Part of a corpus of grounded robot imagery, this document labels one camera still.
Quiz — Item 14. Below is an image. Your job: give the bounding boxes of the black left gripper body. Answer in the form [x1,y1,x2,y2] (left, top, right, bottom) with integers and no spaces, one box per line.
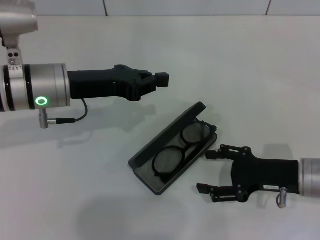
[67,64,151,102]

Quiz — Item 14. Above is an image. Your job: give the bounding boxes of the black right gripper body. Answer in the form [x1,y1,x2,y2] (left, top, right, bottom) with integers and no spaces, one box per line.
[230,147,300,204]

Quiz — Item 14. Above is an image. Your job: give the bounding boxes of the black round-frame glasses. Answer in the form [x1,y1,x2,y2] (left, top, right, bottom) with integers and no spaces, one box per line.
[151,119,218,184]

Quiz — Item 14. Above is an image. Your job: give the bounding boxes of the black glasses case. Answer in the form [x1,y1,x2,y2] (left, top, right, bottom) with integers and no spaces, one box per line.
[127,101,219,197]

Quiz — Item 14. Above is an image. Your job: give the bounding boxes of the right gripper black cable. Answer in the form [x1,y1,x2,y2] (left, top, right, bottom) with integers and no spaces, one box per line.
[275,186,289,209]

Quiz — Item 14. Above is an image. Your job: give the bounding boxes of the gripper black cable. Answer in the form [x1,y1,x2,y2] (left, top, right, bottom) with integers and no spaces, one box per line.
[38,98,88,130]
[275,186,289,209]

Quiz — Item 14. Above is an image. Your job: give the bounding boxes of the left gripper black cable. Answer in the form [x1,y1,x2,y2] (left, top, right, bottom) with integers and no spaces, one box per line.
[38,98,88,130]

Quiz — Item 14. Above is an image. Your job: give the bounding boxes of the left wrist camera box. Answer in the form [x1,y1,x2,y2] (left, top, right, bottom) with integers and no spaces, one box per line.
[0,0,40,49]

